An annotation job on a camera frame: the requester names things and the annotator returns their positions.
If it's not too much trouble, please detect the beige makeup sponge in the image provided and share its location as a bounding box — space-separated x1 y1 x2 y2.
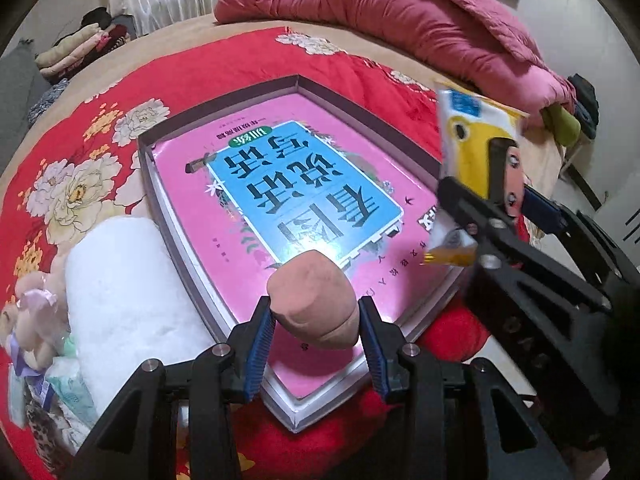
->
267 250 359 349

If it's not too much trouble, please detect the yellow cartoon tissue pack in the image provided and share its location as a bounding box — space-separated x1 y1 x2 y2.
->
424 82 526 266

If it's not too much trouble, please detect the stack of folded clothes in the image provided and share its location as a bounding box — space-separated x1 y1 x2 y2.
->
35 6 136 84

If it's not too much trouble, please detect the grey quilted headboard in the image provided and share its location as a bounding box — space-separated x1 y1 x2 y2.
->
0 41 51 172

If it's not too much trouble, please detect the green cloth item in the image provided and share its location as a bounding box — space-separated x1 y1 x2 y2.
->
540 103 582 148

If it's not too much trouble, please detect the red floral blanket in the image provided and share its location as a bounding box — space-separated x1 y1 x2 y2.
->
1 19 489 479

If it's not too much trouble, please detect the green white tissue pack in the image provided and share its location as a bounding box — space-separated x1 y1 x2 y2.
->
44 356 99 427

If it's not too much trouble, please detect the leopard print scrunchie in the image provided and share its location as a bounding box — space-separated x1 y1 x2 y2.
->
25 400 90 478

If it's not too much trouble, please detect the cream plush bear purple bow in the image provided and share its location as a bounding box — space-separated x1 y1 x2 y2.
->
6 330 56 373

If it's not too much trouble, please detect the cream plush bear pink bow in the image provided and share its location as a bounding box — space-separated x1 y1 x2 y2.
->
3 263 70 353

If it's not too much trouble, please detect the dark shallow cardboard box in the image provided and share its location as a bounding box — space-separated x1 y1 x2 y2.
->
136 74 471 435

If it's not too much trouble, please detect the pink and blue book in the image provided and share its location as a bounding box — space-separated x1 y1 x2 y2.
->
150 93 464 402

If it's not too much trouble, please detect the blue patterned cloth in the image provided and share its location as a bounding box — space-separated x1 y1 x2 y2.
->
27 78 70 128

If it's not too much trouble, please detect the blue white wipes pack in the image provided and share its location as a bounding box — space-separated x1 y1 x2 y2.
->
8 364 28 429

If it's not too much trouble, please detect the dark clothes pile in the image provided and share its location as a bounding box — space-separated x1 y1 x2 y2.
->
568 74 600 141

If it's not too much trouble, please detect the pink folded quilt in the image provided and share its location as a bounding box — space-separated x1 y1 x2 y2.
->
214 0 576 124

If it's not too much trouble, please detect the white toilet paper roll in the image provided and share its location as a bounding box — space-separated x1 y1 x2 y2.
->
65 216 214 414

